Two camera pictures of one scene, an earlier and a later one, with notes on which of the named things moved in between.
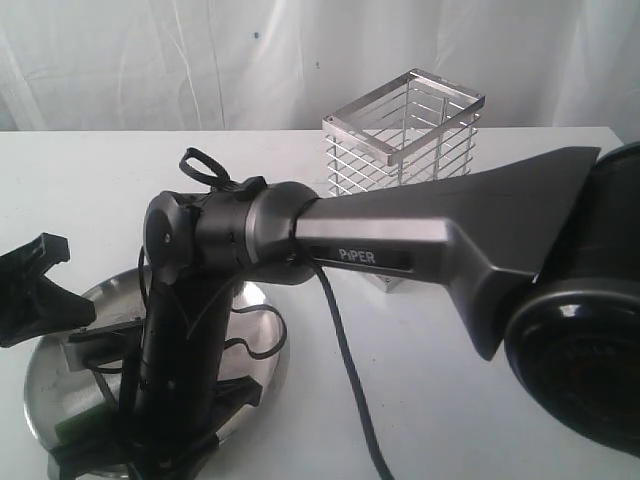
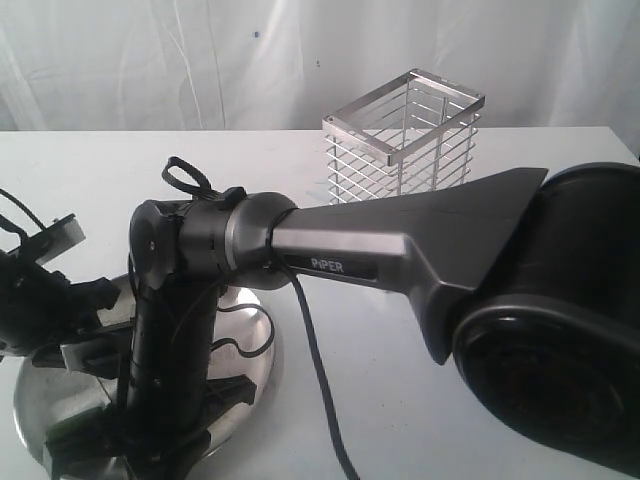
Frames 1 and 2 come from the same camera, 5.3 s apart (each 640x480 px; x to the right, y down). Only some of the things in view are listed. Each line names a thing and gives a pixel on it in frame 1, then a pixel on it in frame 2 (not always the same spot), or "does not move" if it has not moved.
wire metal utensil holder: (413, 129) does not move
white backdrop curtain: (283, 65) does not move
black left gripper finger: (38, 308) -> (99, 356)
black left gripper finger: (33, 259) -> (80, 302)
